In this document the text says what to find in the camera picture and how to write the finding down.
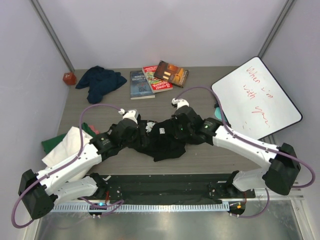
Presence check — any red cover book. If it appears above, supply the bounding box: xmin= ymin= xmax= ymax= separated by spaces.
xmin=142 ymin=65 xmax=173 ymax=94

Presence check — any green t shirt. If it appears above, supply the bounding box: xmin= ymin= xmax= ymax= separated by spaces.
xmin=41 ymin=122 xmax=95 ymax=154

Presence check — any small red cube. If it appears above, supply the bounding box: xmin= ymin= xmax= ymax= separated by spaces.
xmin=62 ymin=72 xmax=77 ymax=86

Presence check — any white dry-erase board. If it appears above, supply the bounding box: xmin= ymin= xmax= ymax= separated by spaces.
xmin=211 ymin=56 xmax=303 ymax=140

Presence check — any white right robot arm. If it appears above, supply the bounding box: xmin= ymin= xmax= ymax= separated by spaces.
xmin=171 ymin=103 xmax=301 ymax=198

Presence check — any black t shirt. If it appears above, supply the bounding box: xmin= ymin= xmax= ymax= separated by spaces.
xmin=99 ymin=119 xmax=201 ymax=162

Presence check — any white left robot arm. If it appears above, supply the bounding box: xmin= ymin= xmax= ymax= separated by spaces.
xmin=18 ymin=118 xmax=148 ymax=220

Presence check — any white folded t shirt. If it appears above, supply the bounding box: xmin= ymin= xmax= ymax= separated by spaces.
xmin=41 ymin=126 xmax=81 ymax=167

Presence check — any aluminium frame rail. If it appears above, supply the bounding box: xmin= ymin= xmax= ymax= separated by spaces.
xmin=259 ymin=134 xmax=277 ymax=145

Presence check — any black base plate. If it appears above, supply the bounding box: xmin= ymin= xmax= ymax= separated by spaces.
xmin=86 ymin=173 xmax=256 ymax=205

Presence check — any white perforated cable rail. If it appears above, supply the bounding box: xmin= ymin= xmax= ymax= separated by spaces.
xmin=51 ymin=202 xmax=230 ymax=214

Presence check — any blue 1984 paperback book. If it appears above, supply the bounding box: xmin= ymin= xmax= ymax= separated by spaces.
xmin=130 ymin=70 xmax=155 ymax=100

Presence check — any dark cover paperback book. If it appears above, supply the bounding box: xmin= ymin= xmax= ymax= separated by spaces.
xmin=153 ymin=60 xmax=190 ymax=88

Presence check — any teal cutting mat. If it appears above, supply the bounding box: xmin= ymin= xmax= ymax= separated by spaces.
xmin=214 ymin=107 xmax=222 ymax=121

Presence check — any navy blue t shirt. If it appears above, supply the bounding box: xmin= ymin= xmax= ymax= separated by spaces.
xmin=75 ymin=66 xmax=127 ymax=104

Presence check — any pink t shirt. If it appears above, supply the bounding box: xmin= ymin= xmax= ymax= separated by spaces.
xmin=89 ymin=125 xmax=100 ymax=136

